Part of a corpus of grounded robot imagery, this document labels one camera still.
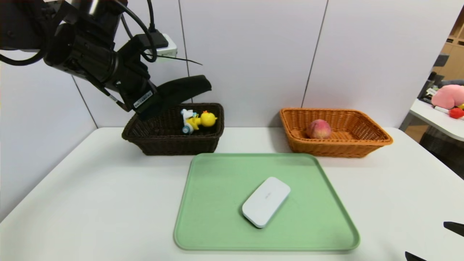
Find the thin black cable tie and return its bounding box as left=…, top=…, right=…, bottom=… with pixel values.
left=156, top=54, right=203, bottom=66

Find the orange wicker basket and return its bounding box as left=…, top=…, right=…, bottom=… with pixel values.
left=279, top=108, right=394, bottom=158

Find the white rounded power bank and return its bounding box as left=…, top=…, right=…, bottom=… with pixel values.
left=242, top=177, right=291, bottom=229

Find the light green plastic tray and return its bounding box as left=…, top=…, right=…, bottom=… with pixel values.
left=174, top=153, right=360, bottom=251

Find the yellow duck toy car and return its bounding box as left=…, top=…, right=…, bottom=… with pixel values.
left=180, top=108, right=218, bottom=135

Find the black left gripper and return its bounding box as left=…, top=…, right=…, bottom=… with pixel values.
left=113, top=51, right=212, bottom=121

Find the black left camera cable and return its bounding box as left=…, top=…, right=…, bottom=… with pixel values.
left=118, top=0, right=169, bottom=63

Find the white side table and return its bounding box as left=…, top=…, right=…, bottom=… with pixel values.
left=409, top=100, right=464, bottom=142

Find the black glasses case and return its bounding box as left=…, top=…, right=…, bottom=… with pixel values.
left=143, top=75, right=212, bottom=120

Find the pink plush toy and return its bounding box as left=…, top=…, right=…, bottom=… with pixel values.
left=431, top=85, right=464, bottom=110

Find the wooden shelf unit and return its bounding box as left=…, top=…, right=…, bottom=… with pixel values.
left=431, top=14, right=464, bottom=82

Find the dark brown wicker basket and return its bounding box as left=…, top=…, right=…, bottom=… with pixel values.
left=121, top=103, right=225, bottom=156

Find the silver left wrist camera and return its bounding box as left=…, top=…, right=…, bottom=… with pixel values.
left=156, top=33, right=178, bottom=62

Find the red yellow peach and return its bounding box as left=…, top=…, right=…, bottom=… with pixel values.
left=306, top=119, right=332, bottom=140

